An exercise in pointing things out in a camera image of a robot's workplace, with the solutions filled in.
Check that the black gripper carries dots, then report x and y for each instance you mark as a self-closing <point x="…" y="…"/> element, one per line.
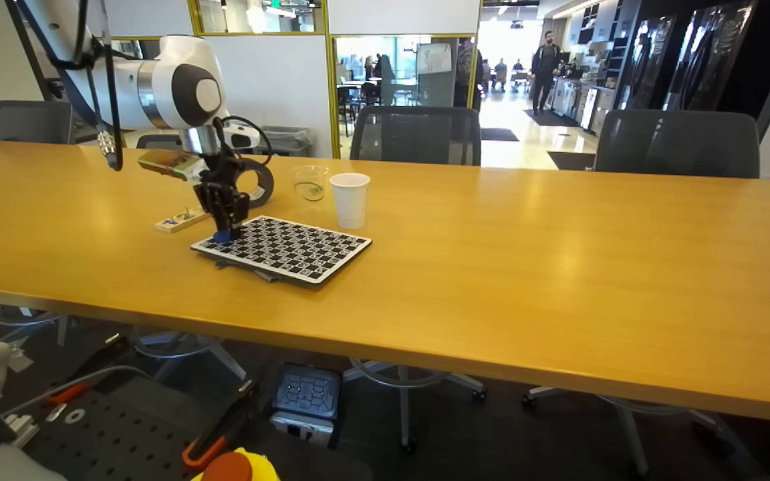
<point x="220" y="195"/>

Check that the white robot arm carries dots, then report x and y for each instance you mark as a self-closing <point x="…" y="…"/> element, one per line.
<point x="180" y="91"/>

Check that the clear plastic cup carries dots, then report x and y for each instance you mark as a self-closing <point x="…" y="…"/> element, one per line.
<point x="312" y="185"/>

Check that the white paper cup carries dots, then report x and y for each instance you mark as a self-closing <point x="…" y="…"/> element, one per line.
<point x="352" y="197"/>

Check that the wooden number puzzle strip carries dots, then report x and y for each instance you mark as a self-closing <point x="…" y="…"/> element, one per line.
<point x="180" y="219"/>

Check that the black tape roll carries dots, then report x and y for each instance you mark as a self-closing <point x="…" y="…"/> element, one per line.
<point x="267" y="181"/>

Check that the checkerboard calibration board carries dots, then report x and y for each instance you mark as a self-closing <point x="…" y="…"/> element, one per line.
<point x="288" y="250"/>

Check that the blue grey box under table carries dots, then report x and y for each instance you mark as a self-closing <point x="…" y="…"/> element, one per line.
<point x="305" y="405"/>

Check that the grey office chair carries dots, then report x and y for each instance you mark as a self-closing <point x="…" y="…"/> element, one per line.
<point x="693" y="143"/>
<point x="35" y="121"/>
<point x="419" y="133"/>

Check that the yellow red emergency stop button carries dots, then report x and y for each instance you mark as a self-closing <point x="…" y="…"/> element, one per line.
<point x="240" y="466"/>

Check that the person in dark clothes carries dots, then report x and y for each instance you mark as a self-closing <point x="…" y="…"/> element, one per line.
<point x="545" y="61"/>

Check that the wrist camera on wooden mount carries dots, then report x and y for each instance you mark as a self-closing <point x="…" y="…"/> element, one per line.
<point x="176" y="164"/>

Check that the black orange handled tool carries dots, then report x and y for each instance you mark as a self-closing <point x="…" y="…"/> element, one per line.
<point x="217" y="435"/>

